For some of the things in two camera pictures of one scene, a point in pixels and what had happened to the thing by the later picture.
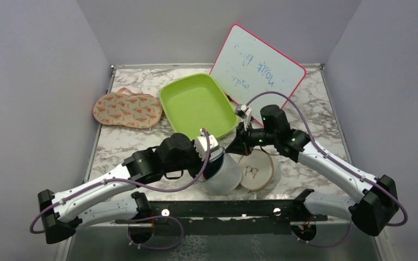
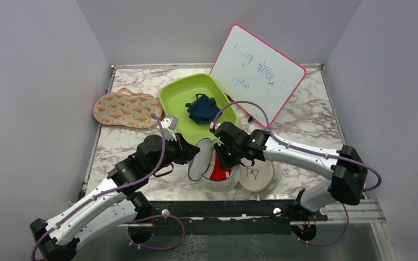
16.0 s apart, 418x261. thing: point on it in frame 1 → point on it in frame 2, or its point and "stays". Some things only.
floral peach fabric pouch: (127, 109) stays
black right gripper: (241, 144) → (219, 148)
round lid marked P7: (258, 170) stays
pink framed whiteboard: (247, 66) stays
